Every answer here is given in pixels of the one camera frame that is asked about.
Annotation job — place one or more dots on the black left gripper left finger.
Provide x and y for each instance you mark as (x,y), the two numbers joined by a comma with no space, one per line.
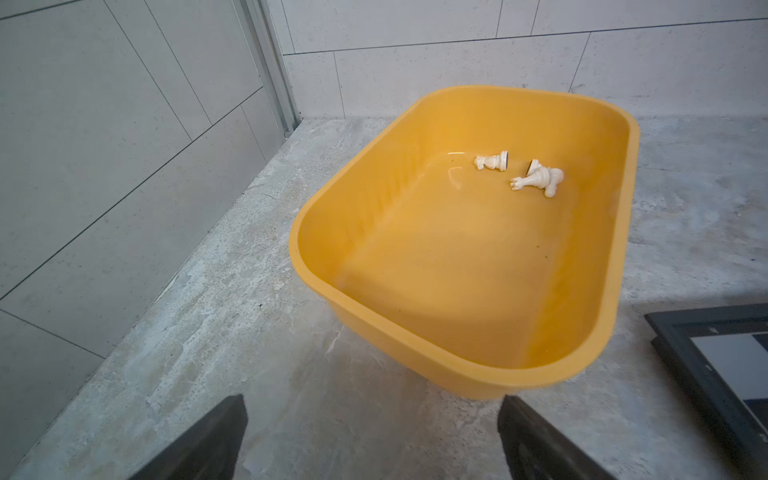
(209,449)

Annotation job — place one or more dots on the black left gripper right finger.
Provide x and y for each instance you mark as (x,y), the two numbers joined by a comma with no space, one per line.
(535,449)

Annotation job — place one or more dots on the white chess piece in tub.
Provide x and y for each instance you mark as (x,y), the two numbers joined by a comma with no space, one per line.
(497,162)

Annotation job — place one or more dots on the black white chessboard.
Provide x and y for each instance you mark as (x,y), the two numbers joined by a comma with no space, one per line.
(718,356)

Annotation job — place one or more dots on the yellow plastic tub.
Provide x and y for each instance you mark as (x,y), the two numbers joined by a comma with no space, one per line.
(483,290)

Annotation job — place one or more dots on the white knight in tub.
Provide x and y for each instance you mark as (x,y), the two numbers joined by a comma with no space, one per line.
(541,177)

